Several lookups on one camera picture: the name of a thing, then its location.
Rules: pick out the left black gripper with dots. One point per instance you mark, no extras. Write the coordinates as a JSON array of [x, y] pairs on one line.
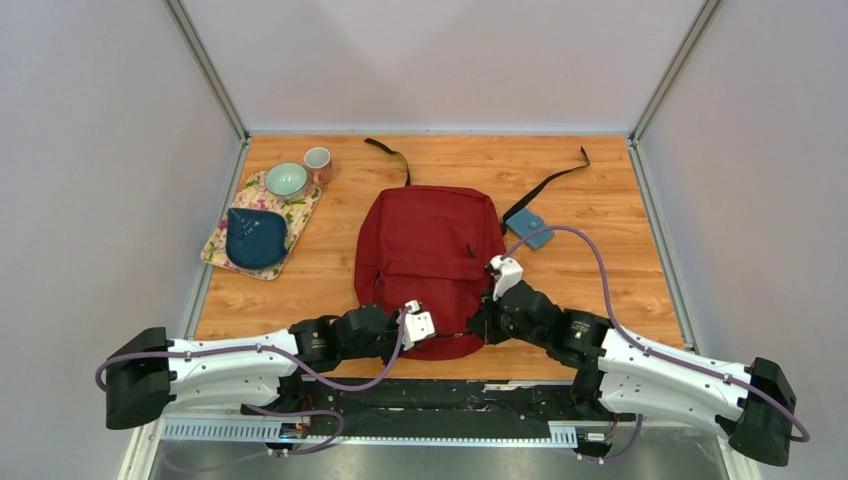
[[395, 320]]

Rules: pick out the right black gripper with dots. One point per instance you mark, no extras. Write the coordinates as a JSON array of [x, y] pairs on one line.
[[483, 321]]

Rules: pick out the red backpack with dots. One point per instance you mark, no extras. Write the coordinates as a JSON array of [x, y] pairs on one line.
[[432, 244]]

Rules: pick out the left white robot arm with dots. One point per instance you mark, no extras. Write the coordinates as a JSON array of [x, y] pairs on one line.
[[152, 374]]

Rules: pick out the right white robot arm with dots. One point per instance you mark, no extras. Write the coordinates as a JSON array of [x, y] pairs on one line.
[[620, 372]]

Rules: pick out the blue card wallet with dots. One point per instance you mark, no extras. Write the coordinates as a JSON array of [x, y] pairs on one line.
[[530, 227]]

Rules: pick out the floral fabric tray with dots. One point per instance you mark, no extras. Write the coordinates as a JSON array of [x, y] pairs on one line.
[[254, 195]]

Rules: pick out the dark blue leaf plate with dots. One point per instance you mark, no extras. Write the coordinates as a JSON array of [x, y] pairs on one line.
[[255, 239]]

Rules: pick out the light green ceramic bowl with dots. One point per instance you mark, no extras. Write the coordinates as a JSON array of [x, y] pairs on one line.
[[287, 181]]

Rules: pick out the pink ceramic mug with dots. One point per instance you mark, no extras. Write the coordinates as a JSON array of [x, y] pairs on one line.
[[318, 160]]

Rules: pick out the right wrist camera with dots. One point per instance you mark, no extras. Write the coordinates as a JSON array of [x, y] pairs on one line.
[[505, 272]]

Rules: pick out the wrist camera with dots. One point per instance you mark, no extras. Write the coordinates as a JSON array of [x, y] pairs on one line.
[[505, 272], [416, 325]]

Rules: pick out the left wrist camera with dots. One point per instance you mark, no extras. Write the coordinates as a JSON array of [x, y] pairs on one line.
[[416, 325]]

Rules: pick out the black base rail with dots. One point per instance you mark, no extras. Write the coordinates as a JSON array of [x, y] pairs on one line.
[[445, 411]]

